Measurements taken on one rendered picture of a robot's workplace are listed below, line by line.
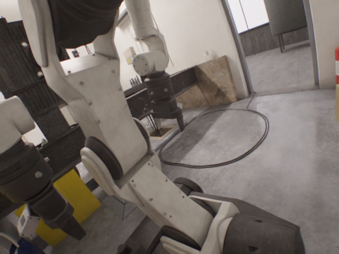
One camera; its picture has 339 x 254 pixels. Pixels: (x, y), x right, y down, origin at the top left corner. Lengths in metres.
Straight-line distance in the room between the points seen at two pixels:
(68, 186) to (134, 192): 0.95
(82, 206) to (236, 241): 1.22
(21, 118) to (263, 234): 0.53
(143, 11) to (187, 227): 0.64
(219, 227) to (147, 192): 0.22
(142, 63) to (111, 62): 0.11
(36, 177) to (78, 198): 1.10
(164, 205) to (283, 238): 0.31
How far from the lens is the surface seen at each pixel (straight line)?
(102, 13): 0.31
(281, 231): 0.45
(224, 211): 0.51
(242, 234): 0.44
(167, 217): 0.48
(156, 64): 0.50
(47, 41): 0.34
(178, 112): 0.54
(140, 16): 0.52
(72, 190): 1.39
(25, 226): 0.39
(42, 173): 0.33
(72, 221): 0.37
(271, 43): 8.80
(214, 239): 0.47
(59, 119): 1.37
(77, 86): 0.35
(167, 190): 0.49
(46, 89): 1.39
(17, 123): 0.31
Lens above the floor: 0.75
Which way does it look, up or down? 21 degrees down
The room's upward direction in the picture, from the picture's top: 24 degrees counter-clockwise
